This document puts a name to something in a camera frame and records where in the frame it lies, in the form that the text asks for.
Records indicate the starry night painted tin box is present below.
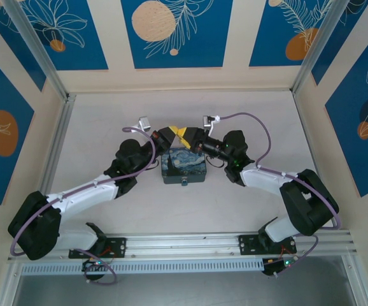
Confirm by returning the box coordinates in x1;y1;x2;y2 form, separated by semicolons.
160;146;208;186

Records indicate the blue panel with cream circle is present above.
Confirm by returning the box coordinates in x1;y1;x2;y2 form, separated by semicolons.
120;0;234;69

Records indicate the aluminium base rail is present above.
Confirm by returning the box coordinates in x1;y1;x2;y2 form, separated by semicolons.
8;231;354;261

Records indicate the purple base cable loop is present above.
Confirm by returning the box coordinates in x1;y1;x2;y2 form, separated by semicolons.
266;235;319;279
69;247;119;285

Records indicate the grey slotted cable duct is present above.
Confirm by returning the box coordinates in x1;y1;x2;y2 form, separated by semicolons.
20;258;265;275

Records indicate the blue floral wall panel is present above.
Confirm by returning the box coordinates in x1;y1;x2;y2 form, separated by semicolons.
325;30;368;198
0;44;36;205
248;0;333;68
11;0;110;72

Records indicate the aluminium frame post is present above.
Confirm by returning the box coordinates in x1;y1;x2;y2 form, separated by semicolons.
292;0;344;94
3;0;69;100

